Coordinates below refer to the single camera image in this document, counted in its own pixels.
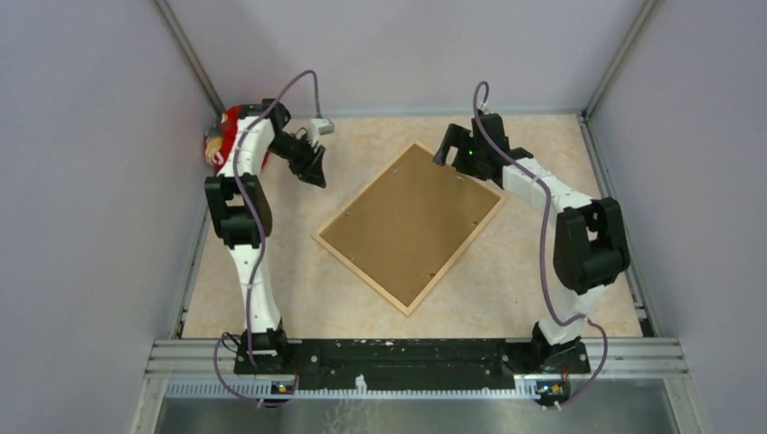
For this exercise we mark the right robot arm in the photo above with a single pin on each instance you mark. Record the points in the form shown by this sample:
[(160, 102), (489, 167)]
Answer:
[(590, 245)]

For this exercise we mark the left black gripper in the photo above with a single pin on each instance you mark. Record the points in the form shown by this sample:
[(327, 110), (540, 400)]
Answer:
[(310, 167)]

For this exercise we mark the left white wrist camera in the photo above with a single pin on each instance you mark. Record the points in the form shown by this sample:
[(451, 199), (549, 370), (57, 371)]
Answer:
[(318, 127)]

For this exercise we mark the wooden picture frame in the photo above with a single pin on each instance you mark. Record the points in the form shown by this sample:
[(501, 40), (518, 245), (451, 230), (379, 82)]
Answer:
[(413, 305)]

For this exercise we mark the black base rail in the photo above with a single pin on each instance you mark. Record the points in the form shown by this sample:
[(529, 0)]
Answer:
[(414, 365)]

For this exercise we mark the brown frame backing board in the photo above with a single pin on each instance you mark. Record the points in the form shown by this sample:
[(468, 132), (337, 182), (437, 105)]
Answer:
[(410, 224)]

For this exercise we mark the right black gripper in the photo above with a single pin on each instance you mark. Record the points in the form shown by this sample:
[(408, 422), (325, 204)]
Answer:
[(463, 138)]

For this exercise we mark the red crumpled cloth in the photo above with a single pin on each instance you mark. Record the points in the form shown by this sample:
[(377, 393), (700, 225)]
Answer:
[(230, 141)]

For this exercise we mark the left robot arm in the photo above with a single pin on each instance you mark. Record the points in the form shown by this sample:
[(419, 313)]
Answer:
[(242, 220)]

